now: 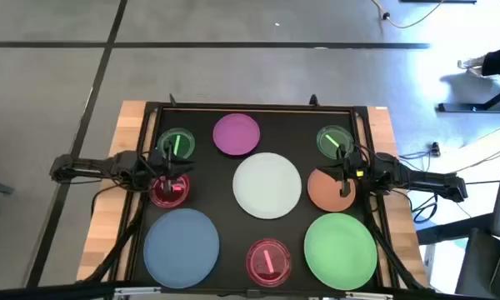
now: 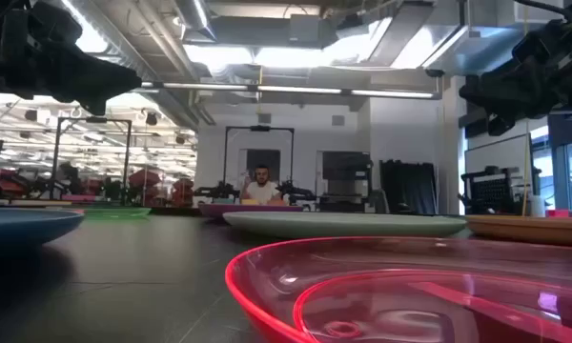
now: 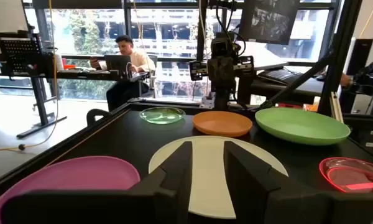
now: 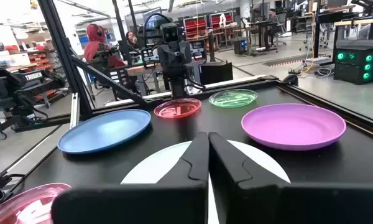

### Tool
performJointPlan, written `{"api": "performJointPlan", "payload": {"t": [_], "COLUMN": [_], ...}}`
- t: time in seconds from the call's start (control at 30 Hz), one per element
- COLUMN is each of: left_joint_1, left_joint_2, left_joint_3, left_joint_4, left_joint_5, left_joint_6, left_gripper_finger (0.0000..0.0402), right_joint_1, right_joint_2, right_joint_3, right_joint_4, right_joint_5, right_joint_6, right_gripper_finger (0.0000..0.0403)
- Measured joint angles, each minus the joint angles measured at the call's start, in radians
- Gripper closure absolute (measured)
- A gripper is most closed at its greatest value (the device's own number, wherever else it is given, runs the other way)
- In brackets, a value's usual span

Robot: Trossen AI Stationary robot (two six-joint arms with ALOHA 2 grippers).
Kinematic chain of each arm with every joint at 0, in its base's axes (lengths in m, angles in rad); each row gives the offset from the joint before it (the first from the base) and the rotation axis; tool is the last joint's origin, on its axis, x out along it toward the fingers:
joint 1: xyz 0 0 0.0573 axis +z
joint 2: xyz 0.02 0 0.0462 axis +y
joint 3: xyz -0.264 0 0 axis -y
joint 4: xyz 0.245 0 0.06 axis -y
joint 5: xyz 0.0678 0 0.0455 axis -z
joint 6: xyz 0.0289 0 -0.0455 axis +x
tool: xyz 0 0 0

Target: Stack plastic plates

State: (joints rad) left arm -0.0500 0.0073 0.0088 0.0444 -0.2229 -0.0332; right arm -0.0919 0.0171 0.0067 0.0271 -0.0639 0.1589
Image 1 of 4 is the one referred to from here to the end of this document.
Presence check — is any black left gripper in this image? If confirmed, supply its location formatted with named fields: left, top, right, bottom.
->
left=143, top=141, right=195, bottom=195

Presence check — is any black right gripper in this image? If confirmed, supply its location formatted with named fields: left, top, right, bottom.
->
left=316, top=143, right=375, bottom=198

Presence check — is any orange plastic plate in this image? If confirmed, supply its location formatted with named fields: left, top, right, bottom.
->
left=307, top=166, right=358, bottom=213

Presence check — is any clear red small plate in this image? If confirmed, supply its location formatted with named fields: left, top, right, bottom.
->
left=245, top=237, right=293, bottom=288
left=148, top=171, right=191, bottom=209

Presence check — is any purple plastic plate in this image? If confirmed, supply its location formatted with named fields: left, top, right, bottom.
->
left=212, top=112, right=262, bottom=157

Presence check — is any large green plastic plate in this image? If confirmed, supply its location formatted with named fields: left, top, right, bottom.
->
left=302, top=212, right=378, bottom=292

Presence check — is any large blue plastic plate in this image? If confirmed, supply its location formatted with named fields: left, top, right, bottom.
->
left=142, top=207, right=221, bottom=290

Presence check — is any black table mat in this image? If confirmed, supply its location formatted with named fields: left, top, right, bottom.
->
left=128, top=102, right=387, bottom=293

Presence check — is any large white plastic plate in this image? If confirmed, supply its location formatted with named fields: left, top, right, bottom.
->
left=232, top=152, right=303, bottom=221

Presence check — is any black stand base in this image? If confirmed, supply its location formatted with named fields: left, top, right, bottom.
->
left=437, top=82, right=500, bottom=114

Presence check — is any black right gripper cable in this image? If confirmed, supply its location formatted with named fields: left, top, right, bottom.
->
left=352, top=142, right=378, bottom=168

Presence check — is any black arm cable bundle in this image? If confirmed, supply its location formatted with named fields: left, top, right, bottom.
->
left=364, top=195, right=428, bottom=291
left=81, top=191, right=151, bottom=285

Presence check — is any pale floor cable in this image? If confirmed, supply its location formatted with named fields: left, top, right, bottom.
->
left=370, top=0, right=445, bottom=30

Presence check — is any black frame beam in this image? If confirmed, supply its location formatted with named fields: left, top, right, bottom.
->
left=0, top=282, right=500, bottom=300

